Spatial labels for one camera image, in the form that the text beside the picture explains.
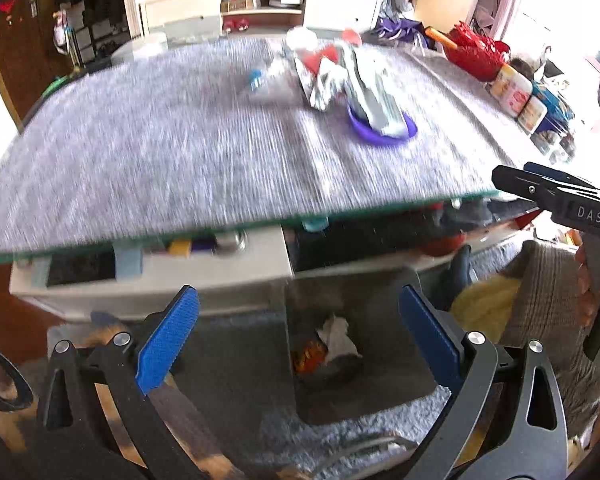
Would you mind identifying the purple plastic bowl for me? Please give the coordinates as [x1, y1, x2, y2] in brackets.
[347, 106, 418, 148]

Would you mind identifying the white paper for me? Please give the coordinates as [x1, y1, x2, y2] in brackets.
[316, 315, 361, 363]

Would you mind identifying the red foil wrapper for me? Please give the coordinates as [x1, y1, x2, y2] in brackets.
[291, 340, 328, 376]

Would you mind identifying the blue white medicine bottle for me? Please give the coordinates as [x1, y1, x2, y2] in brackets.
[249, 70, 265, 92]

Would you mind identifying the clear plastic bag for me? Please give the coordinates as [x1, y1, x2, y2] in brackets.
[248, 58, 301, 106]

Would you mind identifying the white plastic bag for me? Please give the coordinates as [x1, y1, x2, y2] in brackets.
[285, 26, 318, 52]

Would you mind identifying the black trash bin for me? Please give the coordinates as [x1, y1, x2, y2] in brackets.
[284, 268, 437, 426]

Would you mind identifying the person's right hand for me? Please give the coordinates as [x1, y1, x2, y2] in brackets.
[574, 245, 600, 327]

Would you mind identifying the white beige label bottle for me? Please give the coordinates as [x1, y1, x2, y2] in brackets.
[517, 96, 547, 136]

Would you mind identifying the white pink label bottle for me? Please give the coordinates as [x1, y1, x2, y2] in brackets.
[500, 72, 533, 118]

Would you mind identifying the white yellow cap bottle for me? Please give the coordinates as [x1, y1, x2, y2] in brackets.
[490, 64, 516, 99]

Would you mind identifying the red plastic basket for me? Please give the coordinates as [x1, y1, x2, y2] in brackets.
[444, 22, 510, 82]

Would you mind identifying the purple bag on floor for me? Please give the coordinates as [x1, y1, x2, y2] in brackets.
[373, 16, 434, 49]

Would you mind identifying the white low table base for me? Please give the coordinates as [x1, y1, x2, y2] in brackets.
[9, 226, 292, 322]

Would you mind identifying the beige grey TV cabinet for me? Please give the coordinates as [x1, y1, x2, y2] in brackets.
[140, 0, 381, 42]

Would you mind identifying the grey woven table cloth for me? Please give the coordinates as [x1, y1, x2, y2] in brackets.
[0, 37, 535, 262]

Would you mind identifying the white round stool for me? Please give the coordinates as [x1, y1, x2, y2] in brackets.
[111, 32, 169, 66]

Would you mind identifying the dark brown door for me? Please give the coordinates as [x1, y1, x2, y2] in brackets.
[0, 0, 72, 127]

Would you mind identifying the orange handle in basket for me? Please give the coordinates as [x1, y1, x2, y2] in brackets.
[425, 27, 458, 50]

